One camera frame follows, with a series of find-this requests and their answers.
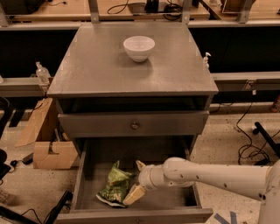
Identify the green jalapeno chip bag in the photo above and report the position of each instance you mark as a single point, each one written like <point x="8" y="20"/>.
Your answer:
<point x="116" y="188"/>

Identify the black bar on floor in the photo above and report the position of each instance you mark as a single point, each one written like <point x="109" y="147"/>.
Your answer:
<point x="52" y="216"/>

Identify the clear sanitizer bottle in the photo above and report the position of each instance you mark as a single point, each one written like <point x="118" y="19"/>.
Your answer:
<point x="42" y="73"/>

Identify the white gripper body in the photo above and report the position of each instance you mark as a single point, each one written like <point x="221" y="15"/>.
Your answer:
<point x="146" y="177"/>

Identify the white pump bottle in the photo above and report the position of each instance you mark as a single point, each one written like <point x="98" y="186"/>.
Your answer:
<point x="206" y="58"/>

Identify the brown cardboard box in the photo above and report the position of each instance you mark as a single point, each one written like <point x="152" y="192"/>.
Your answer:
<point x="42" y="130"/>

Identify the wooden workbench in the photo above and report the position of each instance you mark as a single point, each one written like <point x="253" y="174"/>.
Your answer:
<point x="207" y="13"/>

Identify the white ceramic bowl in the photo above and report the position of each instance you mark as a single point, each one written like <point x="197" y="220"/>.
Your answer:
<point x="138" y="48"/>

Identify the closed grey top drawer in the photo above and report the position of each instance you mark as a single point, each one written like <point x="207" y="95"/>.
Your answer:
<point x="128" y="124"/>

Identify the black chair base leg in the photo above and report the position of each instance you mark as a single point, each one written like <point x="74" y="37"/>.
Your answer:
<point x="259" y="129"/>

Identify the grey wooden cabinet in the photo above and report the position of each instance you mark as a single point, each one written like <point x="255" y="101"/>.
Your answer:
<point x="97" y="75"/>

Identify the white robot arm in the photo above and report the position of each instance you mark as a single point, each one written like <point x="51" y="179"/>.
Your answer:
<point x="256" y="182"/>

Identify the open grey middle drawer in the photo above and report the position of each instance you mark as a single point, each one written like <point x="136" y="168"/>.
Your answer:
<point x="163" y="206"/>

